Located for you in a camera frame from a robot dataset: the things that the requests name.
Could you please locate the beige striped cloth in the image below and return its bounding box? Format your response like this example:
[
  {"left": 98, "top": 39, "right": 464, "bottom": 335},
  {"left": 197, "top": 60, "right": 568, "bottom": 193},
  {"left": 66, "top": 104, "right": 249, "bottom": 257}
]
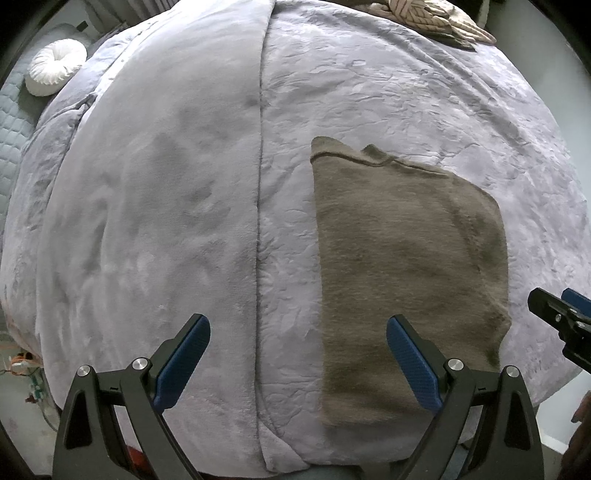
[{"left": 369, "top": 0, "right": 497, "bottom": 49}]

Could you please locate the grey pleated curtain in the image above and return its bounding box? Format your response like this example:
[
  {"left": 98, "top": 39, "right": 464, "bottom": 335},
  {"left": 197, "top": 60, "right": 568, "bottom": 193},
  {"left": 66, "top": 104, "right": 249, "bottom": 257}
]
[{"left": 88, "top": 0, "right": 181, "bottom": 28}]

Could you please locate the textured grey blanket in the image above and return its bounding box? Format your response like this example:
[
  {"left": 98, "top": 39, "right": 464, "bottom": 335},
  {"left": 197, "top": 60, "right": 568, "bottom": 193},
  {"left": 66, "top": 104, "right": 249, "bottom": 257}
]
[{"left": 256, "top": 0, "right": 585, "bottom": 472}]

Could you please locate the round white pleated pillow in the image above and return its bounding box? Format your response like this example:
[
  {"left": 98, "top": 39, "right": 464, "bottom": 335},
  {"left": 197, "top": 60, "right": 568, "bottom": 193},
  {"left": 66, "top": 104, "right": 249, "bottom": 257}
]
[{"left": 24, "top": 39, "right": 88, "bottom": 97}]

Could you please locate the brown knit sweater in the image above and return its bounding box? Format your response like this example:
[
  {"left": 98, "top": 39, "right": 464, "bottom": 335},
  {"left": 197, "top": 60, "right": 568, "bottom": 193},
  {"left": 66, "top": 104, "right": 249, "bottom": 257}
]
[{"left": 310, "top": 136, "right": 512, "bottom": 430}]

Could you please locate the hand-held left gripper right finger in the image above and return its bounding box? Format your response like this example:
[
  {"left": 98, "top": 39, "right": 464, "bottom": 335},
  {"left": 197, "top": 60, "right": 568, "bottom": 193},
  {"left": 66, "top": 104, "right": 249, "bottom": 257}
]
[{"left": 386, "top": 315, "right": 546, "bottom": 480}]

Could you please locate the grey quilted bed cover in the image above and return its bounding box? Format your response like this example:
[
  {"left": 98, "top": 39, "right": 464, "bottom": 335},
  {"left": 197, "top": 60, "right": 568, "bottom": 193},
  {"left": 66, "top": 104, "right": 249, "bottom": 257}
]
[{"left": 0, "top": 23, "right": 93, "bottom": 217}]

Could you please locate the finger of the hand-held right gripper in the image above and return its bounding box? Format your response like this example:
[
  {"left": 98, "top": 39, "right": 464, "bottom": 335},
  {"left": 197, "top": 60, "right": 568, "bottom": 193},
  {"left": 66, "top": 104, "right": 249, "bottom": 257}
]
[
  {"left": 561, "top": 288, "right": 591, "bottom": 319},
  {"left": 527, "top": 287, "right": 591, "bottom": 370}
]

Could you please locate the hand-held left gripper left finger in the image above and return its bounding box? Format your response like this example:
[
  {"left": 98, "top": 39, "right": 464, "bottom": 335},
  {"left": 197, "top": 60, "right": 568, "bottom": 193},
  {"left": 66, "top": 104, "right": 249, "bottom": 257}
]
[{"left": 52, "top": 313, "right": 212, "bottom": 480}]

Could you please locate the tangle of coloured cables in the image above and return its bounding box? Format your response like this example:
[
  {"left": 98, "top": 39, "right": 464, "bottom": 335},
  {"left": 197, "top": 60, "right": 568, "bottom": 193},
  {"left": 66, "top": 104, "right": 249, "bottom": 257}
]
[{"left": 0, "top": 342, "right": 47, "bottom": 407}]

